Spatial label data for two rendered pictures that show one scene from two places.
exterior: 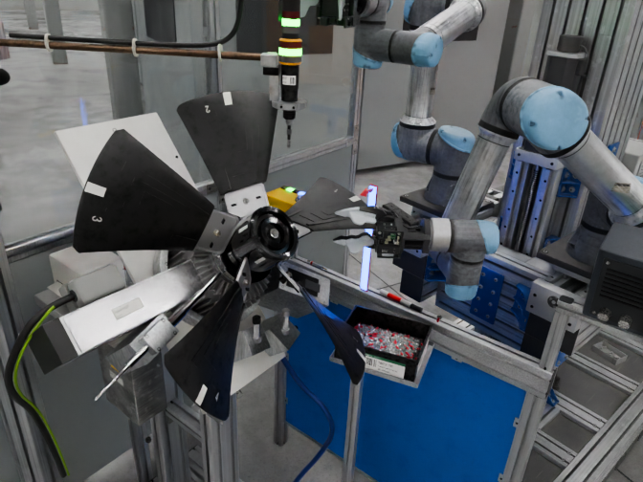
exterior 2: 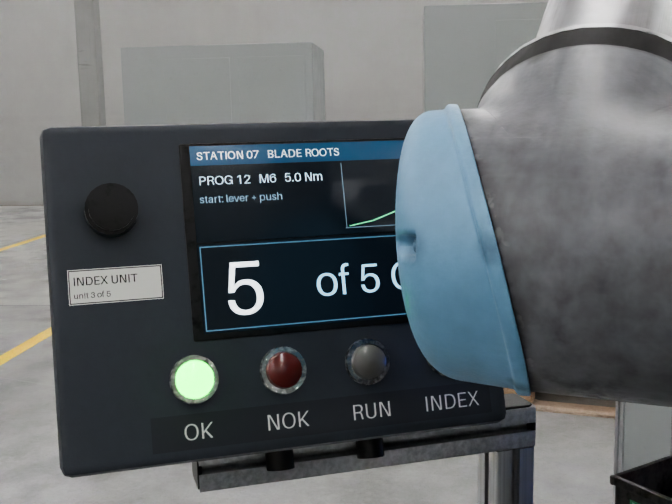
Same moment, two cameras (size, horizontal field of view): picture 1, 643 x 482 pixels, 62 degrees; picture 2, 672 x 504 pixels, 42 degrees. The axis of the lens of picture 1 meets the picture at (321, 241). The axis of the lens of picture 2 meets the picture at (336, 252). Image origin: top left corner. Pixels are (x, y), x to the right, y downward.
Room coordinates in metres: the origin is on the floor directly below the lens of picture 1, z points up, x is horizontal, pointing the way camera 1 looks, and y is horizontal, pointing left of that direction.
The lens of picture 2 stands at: (1.30, -1.11, 1.26)
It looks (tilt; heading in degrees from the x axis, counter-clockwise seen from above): 9 degrees down; 126
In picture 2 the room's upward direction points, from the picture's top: 1 degrees counter-clockwise
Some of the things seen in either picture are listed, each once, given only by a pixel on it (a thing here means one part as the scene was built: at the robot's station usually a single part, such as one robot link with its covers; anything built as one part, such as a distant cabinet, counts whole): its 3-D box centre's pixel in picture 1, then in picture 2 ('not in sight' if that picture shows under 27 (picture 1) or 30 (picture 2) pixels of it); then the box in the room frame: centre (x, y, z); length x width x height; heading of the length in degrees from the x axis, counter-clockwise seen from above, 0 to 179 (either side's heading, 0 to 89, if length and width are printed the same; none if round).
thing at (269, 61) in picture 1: (284, 80); not in sight; (1.07, 0.09, 1.50); 0.09 x 0.07 x 0.10; 88
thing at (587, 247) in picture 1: (600, 238); not in sight; (1.30, -0.75, 1.09); 0.15 x 0.15 x 0.10
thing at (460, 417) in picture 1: (381, 408); not in sight; (1.30, -0.22, 0.45); 0.82 x 0.02 x 0.66; 53
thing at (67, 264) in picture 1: (82, 274); not in sight; (1.27, 0.65, 0.92); 0.17 x 0.16 x 0.11; 53
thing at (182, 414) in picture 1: (191, 422); not in sight; (1.10, 0.33, 0.56); 0.19 x 0.04 x 0.04; 53
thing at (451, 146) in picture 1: (453, 149); not in sight; (1.67, -0.40, 1.20); 0.13 x 0.12 x 0.14; 58
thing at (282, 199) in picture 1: (292, 210); not in sight; (1.54, 0.10, 1.02); 0.16 x 0.10 x 0.11; 53
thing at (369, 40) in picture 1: (374, 44); not in sight; (1.40, -0.11, 1.54); 0.11 x 0.08 x 0.11; 58
